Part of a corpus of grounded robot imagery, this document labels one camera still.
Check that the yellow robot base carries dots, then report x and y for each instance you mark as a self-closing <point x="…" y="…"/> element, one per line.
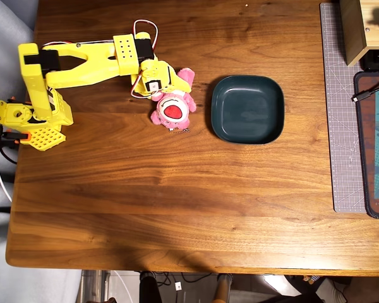
<point x="47" y="139"/>

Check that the light wooden box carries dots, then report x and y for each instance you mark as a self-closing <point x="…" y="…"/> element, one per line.
<point x="353" y="28"/>

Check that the orange black table clamp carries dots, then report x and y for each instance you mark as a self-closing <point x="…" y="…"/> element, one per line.
<point x="12" y="98"/>
<point x="24" y="136"/>

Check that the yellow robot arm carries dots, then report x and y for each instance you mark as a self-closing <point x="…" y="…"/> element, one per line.
<point x="91" y="63"/>

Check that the black device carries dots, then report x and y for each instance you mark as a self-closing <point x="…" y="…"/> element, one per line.
<point x="376" y="60"/>

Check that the yellow gripper black servo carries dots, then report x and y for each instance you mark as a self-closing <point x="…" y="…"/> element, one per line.
<point x="175" y="83"/>

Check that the grey cutting mat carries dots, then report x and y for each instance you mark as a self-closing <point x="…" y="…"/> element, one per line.
<point x="341" y="126"/>

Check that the pink strawberry bear plush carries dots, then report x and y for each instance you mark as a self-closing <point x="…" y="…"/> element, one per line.
<point x="173" y="110"/>

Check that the small white plug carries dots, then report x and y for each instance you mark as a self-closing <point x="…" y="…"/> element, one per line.
<point x="177" y="286"/>

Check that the printed black-edged mouse pad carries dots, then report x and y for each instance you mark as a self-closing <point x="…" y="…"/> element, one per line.
<point x="369" y="142"/>

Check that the wooden leg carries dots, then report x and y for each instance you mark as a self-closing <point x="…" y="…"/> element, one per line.
<point x="222" y="290"/>

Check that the metal rack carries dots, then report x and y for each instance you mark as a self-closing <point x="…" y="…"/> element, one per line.
<point x="94" y="287"/>

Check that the dark green square bin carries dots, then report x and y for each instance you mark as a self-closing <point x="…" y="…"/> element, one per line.
<point x="248" y="109"/>

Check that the black pole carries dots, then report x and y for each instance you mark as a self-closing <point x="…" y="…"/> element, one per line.
<point x="150" y="290"/>

